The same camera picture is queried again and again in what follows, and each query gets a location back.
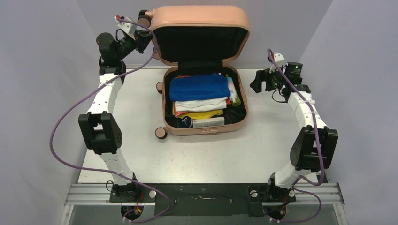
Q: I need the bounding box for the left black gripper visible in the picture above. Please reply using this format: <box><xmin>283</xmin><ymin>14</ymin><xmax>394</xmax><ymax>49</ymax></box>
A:
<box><xmin>115</xmin><ymin>30</ymin><xmax>154</xmax><ymax>61</ymax></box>

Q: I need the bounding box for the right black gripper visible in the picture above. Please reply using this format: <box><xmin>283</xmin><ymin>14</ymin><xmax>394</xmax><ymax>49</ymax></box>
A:
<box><xmin>251</xmin><ymin>64</ymin><xmax>288</xmax><ymax>94</ymax></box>

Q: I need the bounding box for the small white teal bottle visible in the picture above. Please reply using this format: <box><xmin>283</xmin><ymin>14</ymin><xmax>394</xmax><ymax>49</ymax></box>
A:
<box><xmin>226</xmin><ymin>76</ymin><xmax>237</xmax><ymax>104</ymax></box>

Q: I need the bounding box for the yellow green bottle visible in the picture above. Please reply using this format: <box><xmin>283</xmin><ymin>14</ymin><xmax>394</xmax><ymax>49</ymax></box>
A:
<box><xmin>226</xmin><ymin>74</ymin><xmax>241</xmax><ymax>106</ymax></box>

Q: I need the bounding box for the white shirt blue print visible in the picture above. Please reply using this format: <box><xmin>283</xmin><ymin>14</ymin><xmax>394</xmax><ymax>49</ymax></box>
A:
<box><xmin>174</xmin><ymin>97</ymin><xmax>228</xmax><ymax>112</ymax></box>

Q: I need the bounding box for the pink suitcase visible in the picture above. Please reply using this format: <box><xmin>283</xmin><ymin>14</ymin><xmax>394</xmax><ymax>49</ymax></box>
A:
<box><xmin>138</xmin><ymin>5</ymin><xmax>249</xmax><ymax>139</ymax></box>

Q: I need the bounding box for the blue towel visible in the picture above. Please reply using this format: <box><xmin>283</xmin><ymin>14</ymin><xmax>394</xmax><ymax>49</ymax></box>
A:
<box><xmin>169</xmin><ymin>74</ymin><xmax>230</xmax><ymax>102</ymax></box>

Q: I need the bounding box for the yellow cloth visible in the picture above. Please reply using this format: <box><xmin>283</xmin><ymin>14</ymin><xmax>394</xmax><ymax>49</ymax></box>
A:
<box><xmin>172</xmin><ymin>106</ymin><xmax>223</xmax><ymax>120</ymax></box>

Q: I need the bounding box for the white toothpaste tube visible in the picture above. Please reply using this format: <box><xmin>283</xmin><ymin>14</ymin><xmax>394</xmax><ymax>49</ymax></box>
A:
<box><xmin>192</xmin><ymin>117</ymin><xmax>225</xmax><ymax>128</ymax></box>

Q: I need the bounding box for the round dark blue tin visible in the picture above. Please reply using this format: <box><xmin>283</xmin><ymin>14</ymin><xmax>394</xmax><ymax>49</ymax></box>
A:
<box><xmin>181</xmin><ymin>116</ymin><xmax>193</xmax><ymax>128</ymax></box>

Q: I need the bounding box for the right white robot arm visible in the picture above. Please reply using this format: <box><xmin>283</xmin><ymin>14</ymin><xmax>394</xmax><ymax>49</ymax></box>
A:
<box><xmin>250</xmin><ymin>62</ymin><xmax>338</xmax><ymax>201</ymax></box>

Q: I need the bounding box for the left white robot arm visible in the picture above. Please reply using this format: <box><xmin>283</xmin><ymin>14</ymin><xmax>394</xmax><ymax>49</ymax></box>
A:
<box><xmin>78</xmin><ymin>30</ymin><xmax>153</xmax><ymax>202</ymax></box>

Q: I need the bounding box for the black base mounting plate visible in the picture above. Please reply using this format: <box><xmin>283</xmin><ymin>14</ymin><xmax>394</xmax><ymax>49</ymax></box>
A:
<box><xmin>109</xmin><ymin>183</ymin><xmax>296</xmax><ymax>217</ymax></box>

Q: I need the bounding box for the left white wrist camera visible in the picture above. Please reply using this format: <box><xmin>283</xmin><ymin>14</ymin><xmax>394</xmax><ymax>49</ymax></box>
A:
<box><xmin>114</xmin><ymin>15</ymin><xmax>137</xmax><ymax>35</ymax></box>

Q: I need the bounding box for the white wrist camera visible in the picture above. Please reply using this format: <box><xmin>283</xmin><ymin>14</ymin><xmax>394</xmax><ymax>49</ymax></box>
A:
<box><xmin>114</xmin><ymin>15</ymin><xmax>137</xmax><ymax>35</ymax></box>
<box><xmin>273</xmin><ymin>52</ymin><xmax>286</xmax><ymax>69</ymax></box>

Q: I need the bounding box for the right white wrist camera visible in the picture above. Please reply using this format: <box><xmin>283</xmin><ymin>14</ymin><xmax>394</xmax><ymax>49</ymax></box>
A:
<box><xmin>273</xmin><ymin>52</ymin><xmax>286</xmax><ymax>69</ymax></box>

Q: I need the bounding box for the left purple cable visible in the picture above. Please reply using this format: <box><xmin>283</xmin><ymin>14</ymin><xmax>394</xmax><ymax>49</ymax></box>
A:
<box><xmin>49</xmin><ymin>17</ymin><xmax>172</xmax><ymax>224</ymax></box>

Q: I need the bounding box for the aluminium frame rail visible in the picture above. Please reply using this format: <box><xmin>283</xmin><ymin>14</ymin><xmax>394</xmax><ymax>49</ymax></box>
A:
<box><xmin>66</xmin><ymin>169</ymin><xmax>347</xmax><ymax>225</ymax></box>

